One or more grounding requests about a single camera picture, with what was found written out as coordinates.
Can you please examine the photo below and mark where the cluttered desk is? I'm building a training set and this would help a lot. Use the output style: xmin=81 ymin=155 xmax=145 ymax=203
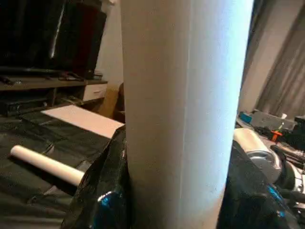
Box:
xmin=237 ymin=109 xmax=305 ymax=148

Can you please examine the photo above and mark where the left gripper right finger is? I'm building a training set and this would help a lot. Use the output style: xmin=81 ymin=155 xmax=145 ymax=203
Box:
xmin=216 ymin=142 xmax=305 ymax=229

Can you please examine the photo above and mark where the white drawer unit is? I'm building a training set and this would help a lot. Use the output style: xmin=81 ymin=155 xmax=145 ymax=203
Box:
xmin=82 ymin=83 xmax=109 ymax=103

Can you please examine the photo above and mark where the black mat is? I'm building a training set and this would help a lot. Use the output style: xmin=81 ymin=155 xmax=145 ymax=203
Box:
xmin=0 ymin=109 xmax=126 ymax=229

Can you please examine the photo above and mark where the grey window curtain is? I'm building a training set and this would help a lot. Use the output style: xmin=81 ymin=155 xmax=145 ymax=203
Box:
xmin=238 ymin=0 xmax=305 ymax=121

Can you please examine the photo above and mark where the black television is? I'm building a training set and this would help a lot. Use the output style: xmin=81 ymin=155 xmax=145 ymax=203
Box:
xmin=0 ymin=0 xmax=81 ymax=77

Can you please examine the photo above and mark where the white plastic table leg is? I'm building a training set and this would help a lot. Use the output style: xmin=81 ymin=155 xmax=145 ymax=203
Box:
xmin=10 ymin=145 xmax=86 ymax=187
xmin=119 ymin=0 xmax=256 ymax=229

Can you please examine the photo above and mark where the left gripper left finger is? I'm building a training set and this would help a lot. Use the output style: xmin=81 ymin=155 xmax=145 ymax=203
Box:
xmin=61 ymin=125 xmax=132 ymax=229

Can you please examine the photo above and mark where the black speaker box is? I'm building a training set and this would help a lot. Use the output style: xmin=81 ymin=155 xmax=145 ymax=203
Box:
xmin=71 ymin=4 xmax=108 ymax=80

